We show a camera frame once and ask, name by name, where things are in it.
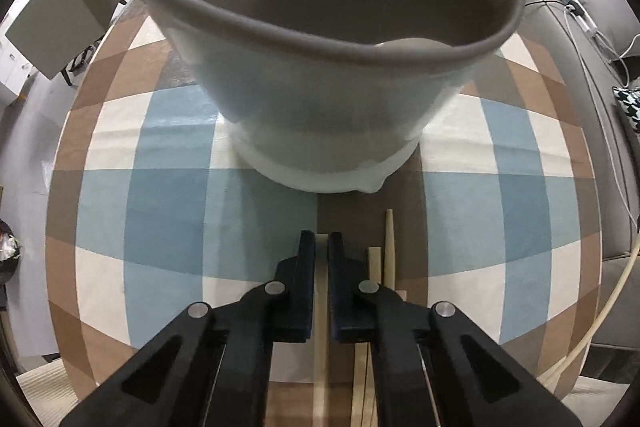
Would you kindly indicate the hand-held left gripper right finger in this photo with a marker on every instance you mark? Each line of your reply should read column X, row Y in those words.
column 345, row 302

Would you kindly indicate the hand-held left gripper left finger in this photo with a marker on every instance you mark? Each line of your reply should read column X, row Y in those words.
column 300, row 297

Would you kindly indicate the light wooden chopstick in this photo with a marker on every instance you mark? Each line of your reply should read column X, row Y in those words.
column 320, row 357

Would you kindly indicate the pile of wooden chopsticks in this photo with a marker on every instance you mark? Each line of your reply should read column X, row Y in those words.
column 391, row 252

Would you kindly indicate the grey white utensil holder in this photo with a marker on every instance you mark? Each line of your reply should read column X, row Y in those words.
column 310, row 127

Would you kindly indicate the checked tablecloth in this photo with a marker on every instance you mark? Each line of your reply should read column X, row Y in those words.
column 165, row 207

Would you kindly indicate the beige round stool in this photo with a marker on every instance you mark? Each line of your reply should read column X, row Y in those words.
column 45, row 387

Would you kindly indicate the black bag with trash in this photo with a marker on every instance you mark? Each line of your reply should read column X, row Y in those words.
column 7, row 257

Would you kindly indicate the grey sofa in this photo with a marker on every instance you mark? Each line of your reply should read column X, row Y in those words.
column 600, row 107

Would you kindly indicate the houndstooth pillow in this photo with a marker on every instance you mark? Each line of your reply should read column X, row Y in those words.
column 631, row 104

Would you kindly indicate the white dresser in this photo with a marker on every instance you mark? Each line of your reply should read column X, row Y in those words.
column 12, row 72

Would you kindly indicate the white power strip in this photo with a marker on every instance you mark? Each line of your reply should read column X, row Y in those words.
column 580, row 14

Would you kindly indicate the grey bedside cabinet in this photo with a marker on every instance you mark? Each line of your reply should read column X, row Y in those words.
column 55, row 17

